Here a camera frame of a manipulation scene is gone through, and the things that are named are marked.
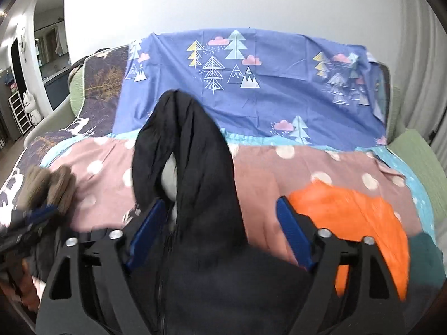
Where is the black puffer hooded jacket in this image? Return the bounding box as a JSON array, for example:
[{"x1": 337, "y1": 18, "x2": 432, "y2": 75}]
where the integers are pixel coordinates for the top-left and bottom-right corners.
[{"x1": 31, "y1": 89, "x2": 350, "y2": 335}]

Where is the brown fleece garment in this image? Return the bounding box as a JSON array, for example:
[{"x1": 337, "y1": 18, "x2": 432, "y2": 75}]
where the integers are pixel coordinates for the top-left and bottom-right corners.
[{"x1": 17, "y1": 165, "x2": 76, "y2": 215}]

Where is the pink polka-dot bed cover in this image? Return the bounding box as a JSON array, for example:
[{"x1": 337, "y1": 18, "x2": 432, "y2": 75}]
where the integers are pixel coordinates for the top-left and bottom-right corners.
[{"x1": 38, "y1": 137, "x2": 425, "y2": 260}]

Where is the dark green fleece garment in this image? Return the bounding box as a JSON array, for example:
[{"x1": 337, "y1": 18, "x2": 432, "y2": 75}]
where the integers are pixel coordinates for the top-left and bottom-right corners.
[{"x1": 406, "y1": 232, "x2": 446, "y2": 311}]

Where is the orange puffer jacket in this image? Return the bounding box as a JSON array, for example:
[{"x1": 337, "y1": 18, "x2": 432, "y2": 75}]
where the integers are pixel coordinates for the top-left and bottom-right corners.
[{"x1": 288, "y1": 181, "x2": 410, "y2": 300}]

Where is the white lucky cat figurine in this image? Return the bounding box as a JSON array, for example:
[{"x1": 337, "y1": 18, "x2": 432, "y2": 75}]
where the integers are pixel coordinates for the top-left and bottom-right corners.
[{"x1": 23, "y1": 90, "x2": 42, "y2": 126}]

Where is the dark deer-print blanket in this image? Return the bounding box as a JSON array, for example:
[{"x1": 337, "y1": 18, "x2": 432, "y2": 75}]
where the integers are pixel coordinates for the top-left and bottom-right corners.
[{"x1": 1, "y1": 46, "x2": 128, "y2": 226}]

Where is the green sofa cushion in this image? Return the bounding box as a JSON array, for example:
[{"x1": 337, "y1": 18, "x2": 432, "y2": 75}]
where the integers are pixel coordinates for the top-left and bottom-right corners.
[{"x1": 386, "y1": 87, "x2": 446, "y2": 235}]

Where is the blue tree-print sheet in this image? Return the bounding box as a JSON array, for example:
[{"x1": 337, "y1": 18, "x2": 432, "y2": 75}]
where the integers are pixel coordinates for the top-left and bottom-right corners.
[{"x1": 112, "y1": 29, "x2": 387, "y2": 151}]

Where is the grey curtain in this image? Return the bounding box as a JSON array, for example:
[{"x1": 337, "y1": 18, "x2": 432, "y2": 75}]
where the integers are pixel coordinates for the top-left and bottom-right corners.
[{"x1": 394, "y1": 0, "x2": 446, "y2": 167}]

